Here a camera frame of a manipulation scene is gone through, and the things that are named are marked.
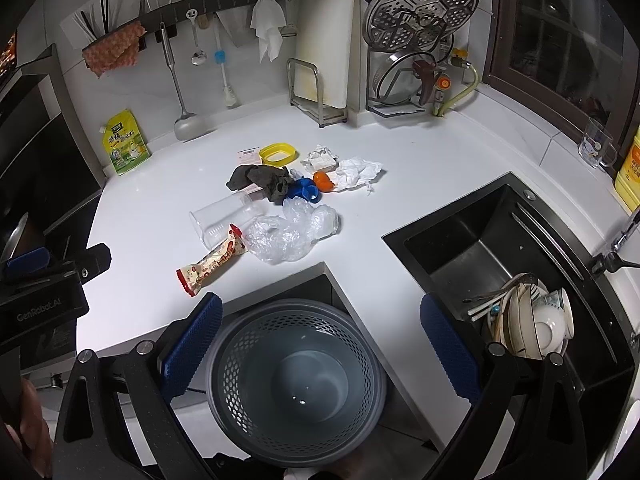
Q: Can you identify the yellow green seasoning pouch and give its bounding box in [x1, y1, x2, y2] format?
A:
[100, 110, 151, 176]

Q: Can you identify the clear glass mug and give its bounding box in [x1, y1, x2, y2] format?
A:
[578, 118, 617, 169]

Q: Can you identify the red white snack wrapper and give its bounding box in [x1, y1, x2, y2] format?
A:
[176, 223, 245, 297]

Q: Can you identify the dark window frame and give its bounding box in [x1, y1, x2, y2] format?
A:
[484, 0, 639, 164]

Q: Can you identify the yellow gas hose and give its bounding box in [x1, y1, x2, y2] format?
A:
[432, 48, 481, 118]

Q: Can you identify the steel cutting board rack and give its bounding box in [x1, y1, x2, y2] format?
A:
[286, 58, 349, 128]

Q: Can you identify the white hanging cloth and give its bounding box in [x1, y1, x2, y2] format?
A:
[250, 0, 286, 62]

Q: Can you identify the yellow plastic ring lid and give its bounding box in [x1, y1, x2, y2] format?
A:
[258, 142, 298, 168]

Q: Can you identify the person's left hand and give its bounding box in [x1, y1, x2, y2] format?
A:
[1, 377, 53, 479]

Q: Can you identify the steel sink faucet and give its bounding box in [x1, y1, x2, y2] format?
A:
[589, 207, 640, 276]

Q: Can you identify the black stove range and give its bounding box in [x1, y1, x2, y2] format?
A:
[1, 46, 106, 263]

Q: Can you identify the black pot lid rack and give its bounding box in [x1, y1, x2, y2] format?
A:
[366, 35, 480, 118]

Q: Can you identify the clear plastic cup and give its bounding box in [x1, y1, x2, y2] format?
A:
[189, 192, 265, 250]

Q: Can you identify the grey perforated trash bin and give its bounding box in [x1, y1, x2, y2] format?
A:
[207, 299, 387, 468]

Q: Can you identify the orange patterned dish cloth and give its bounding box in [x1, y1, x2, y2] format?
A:
[82, 21, 146, 78]

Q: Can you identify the black wall utensil rail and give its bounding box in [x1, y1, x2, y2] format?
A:
[81, 0, 298, 53]

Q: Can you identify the small steel ladle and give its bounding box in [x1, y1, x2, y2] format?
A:
[186, 8, 207, 66]

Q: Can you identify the pink paper receipt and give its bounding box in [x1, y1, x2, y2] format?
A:
[236, 148, 262, 165]

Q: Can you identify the steel pot lid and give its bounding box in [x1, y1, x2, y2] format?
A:
[372, 49, 444, 106]

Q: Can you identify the white tissue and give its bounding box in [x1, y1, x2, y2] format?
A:
[332, 157, 383, 193]

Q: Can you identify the steel spatula with grey head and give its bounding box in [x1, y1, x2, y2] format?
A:
[160, 22, 207, 142]

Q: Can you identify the dark grey sock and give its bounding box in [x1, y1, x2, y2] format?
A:
[227, 165, 294, 205]

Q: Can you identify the white cutting board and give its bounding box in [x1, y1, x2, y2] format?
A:
[295, 0, 356, 80]

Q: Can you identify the blue white bottle brush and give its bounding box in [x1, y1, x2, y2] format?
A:
[213, 18, 240, 108]

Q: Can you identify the black kitchen sink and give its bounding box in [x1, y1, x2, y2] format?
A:
[384, 174, 638, 448]

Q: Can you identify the clear plastic bag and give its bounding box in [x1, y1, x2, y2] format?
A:
[242, 197, 341, 264]

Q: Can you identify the stack of dirty dishes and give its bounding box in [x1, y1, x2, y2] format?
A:
[464, 273, 575, 360]

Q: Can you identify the yellow oil bottle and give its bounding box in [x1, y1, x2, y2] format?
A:
[614, 129, 640, 211]

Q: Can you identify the blue ribbon strap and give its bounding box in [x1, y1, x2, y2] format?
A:
[284, 179, 324, 205]

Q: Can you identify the printed paper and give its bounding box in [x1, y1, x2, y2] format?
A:
[300, 145, 338, 174]

